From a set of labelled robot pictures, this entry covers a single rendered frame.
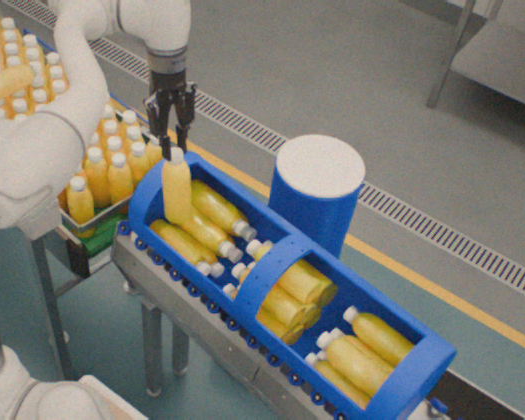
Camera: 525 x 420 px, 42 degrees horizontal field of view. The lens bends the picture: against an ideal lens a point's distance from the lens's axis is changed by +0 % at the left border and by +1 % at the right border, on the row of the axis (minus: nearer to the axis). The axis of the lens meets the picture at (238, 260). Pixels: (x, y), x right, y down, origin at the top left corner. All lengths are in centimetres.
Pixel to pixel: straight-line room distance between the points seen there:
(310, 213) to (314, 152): 21
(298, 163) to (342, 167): 14
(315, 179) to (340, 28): 274
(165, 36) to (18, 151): 54
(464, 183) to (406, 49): 120
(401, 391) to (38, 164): 91
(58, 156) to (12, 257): 226
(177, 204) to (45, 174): 76
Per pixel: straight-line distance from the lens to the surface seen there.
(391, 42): 473
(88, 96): 113
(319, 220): 213
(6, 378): 140
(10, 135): 101
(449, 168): 390
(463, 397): 285
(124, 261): 207
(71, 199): 198
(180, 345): 262
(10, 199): 96
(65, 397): 136
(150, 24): 142
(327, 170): 214
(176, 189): 167
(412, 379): 152
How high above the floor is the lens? 248
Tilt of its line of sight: 51 degrees down
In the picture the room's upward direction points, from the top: 7 degrees clockwise
